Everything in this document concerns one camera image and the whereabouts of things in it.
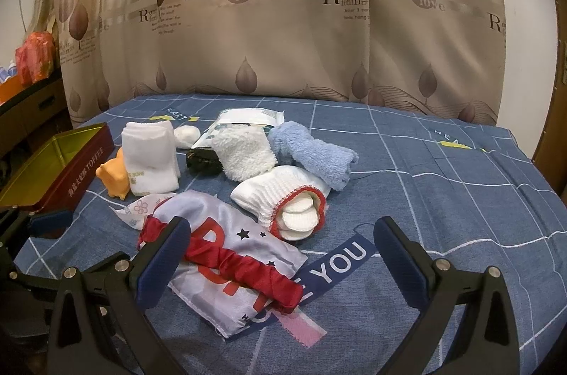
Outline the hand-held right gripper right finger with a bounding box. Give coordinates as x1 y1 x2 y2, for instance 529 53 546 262
373 216 520 375

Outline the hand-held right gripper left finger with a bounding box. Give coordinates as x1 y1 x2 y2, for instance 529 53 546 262
46 216 192 375

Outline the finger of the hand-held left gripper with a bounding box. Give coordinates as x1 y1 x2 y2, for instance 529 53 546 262
27 209 74 240

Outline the red tin box gold inside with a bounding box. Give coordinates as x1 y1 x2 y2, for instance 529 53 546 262
0 122 110 222

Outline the floral printed plastic packet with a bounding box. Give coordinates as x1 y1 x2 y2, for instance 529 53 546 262
110 192 180 230

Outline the satin drawstring bag red cord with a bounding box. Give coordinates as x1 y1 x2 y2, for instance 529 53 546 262
136 189 307 337

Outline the orange rubber animal toy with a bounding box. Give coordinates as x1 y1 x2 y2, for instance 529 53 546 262
96 148 132 199

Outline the black net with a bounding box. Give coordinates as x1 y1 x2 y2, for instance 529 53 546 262
185 148 224 175

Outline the white knit pouch red trim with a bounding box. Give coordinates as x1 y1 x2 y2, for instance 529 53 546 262
230 164 331 242

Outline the white cotton ball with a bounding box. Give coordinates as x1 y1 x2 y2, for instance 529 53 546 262
174 124 201 151

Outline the white fluffy towel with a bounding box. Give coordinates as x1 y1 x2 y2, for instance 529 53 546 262
210 126 276 183

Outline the blue fluffy towel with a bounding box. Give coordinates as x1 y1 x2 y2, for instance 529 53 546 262
267 121 359 192

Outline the green and white wipes packet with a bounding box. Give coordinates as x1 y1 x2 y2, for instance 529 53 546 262
195 108 285 150

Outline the blue plaid bed sheet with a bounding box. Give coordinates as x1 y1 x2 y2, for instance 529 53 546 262
13 94 567 375

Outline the dark wooden cabinet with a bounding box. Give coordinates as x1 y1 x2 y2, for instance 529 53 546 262
0 71 72 158

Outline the orange box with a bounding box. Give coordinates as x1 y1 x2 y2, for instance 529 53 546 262
0 74 24 104

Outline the orange plastic bag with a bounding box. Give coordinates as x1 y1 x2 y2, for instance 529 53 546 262
15 30 56 85

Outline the brown wooden door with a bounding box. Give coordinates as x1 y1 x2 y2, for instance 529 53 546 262
530 0 567 177

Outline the beige leaf print curtain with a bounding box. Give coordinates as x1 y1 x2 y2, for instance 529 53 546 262
35 0 508 125

